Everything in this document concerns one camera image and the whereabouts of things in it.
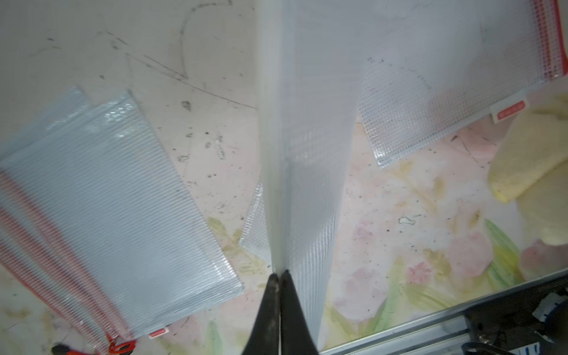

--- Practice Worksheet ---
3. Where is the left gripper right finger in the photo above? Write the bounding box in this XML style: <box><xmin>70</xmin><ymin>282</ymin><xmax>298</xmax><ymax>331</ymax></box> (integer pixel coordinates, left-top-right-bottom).
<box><xmin>280</xmin><ymin>270</ymin><xmax>318</xmax><ymax>355</ymax></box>

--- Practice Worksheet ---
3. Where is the mesh document bag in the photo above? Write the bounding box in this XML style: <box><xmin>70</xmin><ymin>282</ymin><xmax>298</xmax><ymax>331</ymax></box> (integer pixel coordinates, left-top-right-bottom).
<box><xmin>359</xmin><ymin>1</ymin><xmax>567</xmax><ymax>167</ymax></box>
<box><xmin>256</xmin><ymin>1</ymin><xmax>374</xmax><ymax>345</ymax></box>
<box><xmin>1</xmin><ymin>172</ymin><xmax>137</xmax><ymax>354</ymax></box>
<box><xmin>1</xmin><ymin>88</ymin><xmax>243</xmax><ymax>339</ymax></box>

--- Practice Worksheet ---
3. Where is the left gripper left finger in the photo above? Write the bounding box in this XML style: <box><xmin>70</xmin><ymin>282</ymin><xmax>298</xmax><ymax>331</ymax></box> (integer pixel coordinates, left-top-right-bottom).
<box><xmin>242</xmin><ymin>274</ymin><xmax>280</xmax><ymax>355</ymax></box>

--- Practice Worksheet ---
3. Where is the aluminium mounting rail frame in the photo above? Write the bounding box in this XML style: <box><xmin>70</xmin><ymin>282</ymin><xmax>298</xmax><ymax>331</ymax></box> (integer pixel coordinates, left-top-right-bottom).
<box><xmin>328</xmin><ymin>270</ymin><xmax>567</xmax><ymax>354</ymax></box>

